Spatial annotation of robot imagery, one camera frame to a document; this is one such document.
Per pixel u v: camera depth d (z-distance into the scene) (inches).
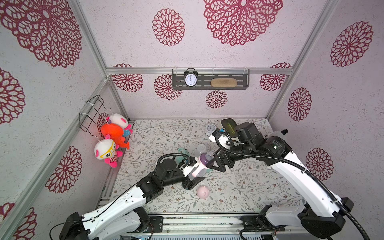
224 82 35.3
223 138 21.8
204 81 36.5
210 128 43.5
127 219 23.1
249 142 18.4
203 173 36.4
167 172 21.2
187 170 23.8
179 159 25.1
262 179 35.2
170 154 20.3
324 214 15.0
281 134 33.5
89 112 29.9
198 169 23.9
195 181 24.2
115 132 34.3
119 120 36.9
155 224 28.9
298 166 15.9
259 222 25.9
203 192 31.4
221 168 20.9
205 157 24.3
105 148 31.5
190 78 35.3
